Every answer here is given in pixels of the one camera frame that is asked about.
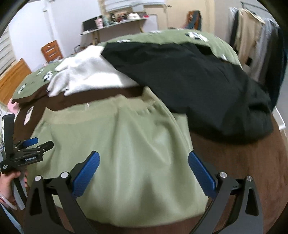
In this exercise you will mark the pink cup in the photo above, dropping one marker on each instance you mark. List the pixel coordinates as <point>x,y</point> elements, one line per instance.
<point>99,23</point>

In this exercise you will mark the person's left hand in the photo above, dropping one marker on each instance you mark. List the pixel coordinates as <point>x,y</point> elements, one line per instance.
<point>6,184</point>

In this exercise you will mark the gray hanging garment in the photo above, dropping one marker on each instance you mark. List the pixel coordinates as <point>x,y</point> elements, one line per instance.
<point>263,51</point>

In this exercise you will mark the white box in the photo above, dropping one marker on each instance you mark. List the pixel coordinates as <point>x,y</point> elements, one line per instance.
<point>280,119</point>

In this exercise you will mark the beige hanging coat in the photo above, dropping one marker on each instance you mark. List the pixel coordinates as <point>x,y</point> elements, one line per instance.
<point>247,36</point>

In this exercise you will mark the wooden headboard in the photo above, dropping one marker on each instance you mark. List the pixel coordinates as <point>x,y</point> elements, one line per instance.
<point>13,78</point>

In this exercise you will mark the wooden chair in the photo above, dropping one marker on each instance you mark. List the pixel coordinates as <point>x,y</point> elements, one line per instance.
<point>190,22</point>
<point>51,51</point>

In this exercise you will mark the black jacket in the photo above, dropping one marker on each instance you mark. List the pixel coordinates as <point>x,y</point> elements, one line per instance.
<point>191,90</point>

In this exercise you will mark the black laptop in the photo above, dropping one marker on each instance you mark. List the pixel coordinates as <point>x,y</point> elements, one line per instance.
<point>88,24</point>

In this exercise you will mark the white slatted blind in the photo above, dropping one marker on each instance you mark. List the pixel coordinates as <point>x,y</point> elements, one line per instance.
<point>130,4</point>

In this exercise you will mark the pink cloth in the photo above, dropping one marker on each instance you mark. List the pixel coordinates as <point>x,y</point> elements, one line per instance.
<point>13,106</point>

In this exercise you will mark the white window blind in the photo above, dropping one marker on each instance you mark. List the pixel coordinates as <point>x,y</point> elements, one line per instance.
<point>5,51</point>

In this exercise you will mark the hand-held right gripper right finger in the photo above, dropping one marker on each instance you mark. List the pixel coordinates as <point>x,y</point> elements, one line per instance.
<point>201,174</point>

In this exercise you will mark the white fleece garment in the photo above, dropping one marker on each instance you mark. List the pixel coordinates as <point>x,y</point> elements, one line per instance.
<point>90,69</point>

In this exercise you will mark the white card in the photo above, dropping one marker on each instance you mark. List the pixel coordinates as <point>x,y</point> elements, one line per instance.
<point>28,115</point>

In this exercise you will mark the green zip jacket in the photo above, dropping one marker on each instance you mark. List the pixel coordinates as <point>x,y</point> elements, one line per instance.
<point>126,157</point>

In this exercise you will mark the black hanging garment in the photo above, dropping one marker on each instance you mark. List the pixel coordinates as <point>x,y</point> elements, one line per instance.
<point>234,29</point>

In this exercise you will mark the white desk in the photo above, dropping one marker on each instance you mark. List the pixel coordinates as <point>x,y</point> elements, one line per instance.
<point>126,22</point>

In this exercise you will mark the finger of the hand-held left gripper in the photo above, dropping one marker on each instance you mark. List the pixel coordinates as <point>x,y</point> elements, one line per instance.
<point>42,147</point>
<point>30,142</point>

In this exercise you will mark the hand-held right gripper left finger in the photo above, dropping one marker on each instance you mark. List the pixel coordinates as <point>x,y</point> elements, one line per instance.
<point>86,173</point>

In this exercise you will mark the green panda-print quilt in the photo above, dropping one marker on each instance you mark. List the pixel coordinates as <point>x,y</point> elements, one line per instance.
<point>162,38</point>

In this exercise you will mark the blue jeans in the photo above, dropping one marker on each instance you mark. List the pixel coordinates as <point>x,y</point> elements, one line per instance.
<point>196,19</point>

